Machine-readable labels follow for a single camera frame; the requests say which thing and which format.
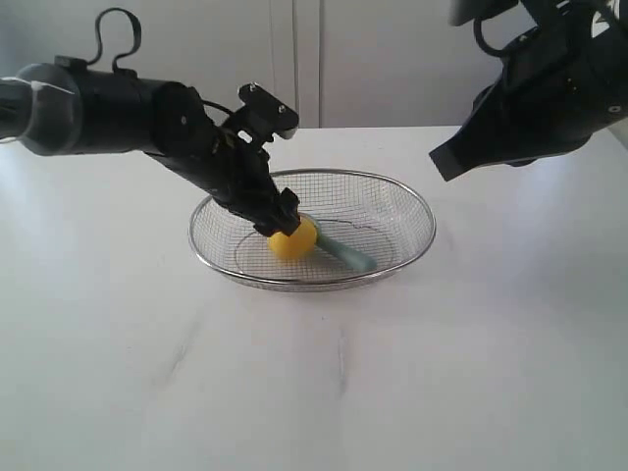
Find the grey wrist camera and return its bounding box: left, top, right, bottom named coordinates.
left=236, top=82, right=299, bottom=142
left=448, top=0, right=519, bottom=26

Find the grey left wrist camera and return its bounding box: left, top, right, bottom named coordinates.
left=236, top=82, right=299, bottom=142

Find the metal wire mesh basket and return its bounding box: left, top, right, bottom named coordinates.
left=188, top=169, right=437, bottom=291

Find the yellow lemon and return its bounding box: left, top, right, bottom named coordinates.
left=267, top=217, right=317, bottom=261

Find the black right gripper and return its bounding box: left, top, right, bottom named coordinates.
left=429, top=1, right=627, bottom=182

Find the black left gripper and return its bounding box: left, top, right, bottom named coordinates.
left=193, top=125, right=300, bottom=237

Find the teal handled peeler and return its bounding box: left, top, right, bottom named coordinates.
left=300, top=213, right=378, bottom=273

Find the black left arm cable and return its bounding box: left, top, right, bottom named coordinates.
left=85, top=7, right=143, bottom=75

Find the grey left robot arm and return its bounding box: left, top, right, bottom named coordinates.
left=1, top=57, right=300, bottom=236

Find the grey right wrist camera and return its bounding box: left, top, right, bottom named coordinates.
left=448, top=0, right=519, bottom=26

